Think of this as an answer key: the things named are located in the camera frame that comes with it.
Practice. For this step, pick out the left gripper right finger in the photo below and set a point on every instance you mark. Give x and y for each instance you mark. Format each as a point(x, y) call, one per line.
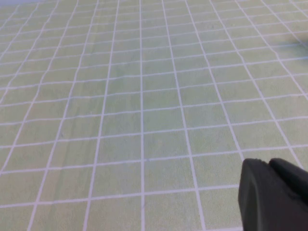
point(291, 178)

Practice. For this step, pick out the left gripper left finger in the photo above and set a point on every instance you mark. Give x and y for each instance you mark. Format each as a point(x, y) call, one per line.
point(260, 199)

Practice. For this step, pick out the green grid tablecloth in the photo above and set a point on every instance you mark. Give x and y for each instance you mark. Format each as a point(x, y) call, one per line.
point(134, 101)

